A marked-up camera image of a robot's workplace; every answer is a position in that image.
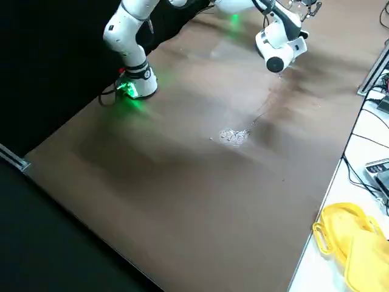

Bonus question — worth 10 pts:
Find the small spilled water patch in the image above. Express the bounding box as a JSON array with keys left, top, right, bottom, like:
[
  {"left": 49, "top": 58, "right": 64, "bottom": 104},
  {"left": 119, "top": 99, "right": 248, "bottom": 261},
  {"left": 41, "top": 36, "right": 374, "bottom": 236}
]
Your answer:
[{"left": 209, "top": 127, "right": 250, "bottom": 148}]

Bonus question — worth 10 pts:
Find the grey keypad device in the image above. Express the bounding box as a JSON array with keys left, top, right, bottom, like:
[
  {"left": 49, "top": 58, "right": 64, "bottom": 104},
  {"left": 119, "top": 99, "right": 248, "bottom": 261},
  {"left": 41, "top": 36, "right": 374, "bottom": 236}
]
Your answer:
[{"left": 364, "top": 158, "right": 389, "bottom": 197}]

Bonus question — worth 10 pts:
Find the yellow bag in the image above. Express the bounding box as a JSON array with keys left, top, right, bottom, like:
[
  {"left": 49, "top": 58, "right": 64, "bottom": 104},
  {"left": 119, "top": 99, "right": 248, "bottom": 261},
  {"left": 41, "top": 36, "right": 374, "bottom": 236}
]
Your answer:
[{"left": 312, "top": 202, "right": 389, "bottom": 292}]

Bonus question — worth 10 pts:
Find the aluminium post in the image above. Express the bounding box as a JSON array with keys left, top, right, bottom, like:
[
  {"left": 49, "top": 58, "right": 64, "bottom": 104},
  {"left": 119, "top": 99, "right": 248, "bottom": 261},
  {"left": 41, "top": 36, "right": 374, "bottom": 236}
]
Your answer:
[{"left": 357, "top": 45, "right": 389, "bottom": 97}]

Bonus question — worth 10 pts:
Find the black desk cable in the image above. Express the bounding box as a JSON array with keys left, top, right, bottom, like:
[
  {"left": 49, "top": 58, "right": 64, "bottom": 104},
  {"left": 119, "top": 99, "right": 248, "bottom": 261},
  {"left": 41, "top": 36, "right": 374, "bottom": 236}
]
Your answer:
[{"left": 343, "top": 91, "right": 389, "bottom": 201}]

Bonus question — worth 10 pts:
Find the black arm base cable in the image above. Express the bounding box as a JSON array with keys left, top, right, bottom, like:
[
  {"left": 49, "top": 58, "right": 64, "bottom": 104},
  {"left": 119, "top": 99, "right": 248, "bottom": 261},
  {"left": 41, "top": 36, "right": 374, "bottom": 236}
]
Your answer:
[{"left": 98, "top": 82, "right": 122, "bottom": 107}]

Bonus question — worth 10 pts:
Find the aluminium frame rail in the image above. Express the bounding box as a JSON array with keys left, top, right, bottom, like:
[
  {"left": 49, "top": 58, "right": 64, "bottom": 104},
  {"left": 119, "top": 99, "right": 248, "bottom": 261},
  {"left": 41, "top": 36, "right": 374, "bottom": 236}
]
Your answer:
[{"left": 0, "top": 142, "right": 32, "bottom": 173}]

